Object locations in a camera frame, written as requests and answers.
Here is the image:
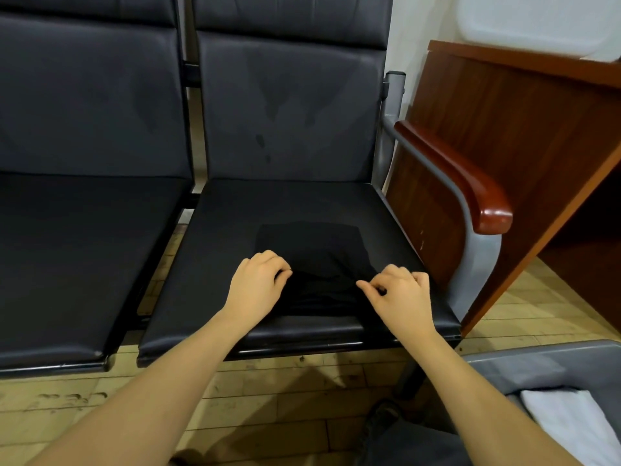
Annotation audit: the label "person's right hand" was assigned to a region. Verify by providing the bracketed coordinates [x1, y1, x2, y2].
[355, 263, 438, 346]

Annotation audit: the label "person's left hand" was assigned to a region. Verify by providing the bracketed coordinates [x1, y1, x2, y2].
[222, 249, 294, 331]

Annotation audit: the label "black t-shirt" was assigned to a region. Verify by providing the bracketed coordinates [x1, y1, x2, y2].
[252, 220, 394, 321]

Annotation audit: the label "grey plastic storage bin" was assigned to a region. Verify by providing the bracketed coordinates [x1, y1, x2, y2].
[462, 338, 621, 466]

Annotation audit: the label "white t-shirt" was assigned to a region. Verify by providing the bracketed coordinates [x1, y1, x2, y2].
[519, 385, 621, 466]

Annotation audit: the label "white plastic tray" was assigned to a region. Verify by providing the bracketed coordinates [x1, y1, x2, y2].
[454, 0, 621, 63]

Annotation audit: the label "person's left forearm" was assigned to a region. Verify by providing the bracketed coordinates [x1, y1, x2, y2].
[29, 310, 256, 466]

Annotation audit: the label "person's right forearm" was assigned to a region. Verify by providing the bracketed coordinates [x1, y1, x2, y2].
[400, 329, 583, 466]

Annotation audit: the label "person's blue jeans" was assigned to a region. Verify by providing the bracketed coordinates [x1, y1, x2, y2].
[351, 401, 477, 466]

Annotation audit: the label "brown wooden bench armrest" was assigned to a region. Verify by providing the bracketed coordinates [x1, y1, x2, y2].
[393, 119, 516, 237]

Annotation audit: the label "black leather bench seat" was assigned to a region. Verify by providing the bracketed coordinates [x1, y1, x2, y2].
[0, 0, 195, 379]
[136, 0, 464, 368]

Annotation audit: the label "brown wooden desk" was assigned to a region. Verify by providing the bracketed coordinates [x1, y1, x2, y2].
[385, 39, 621, 338]

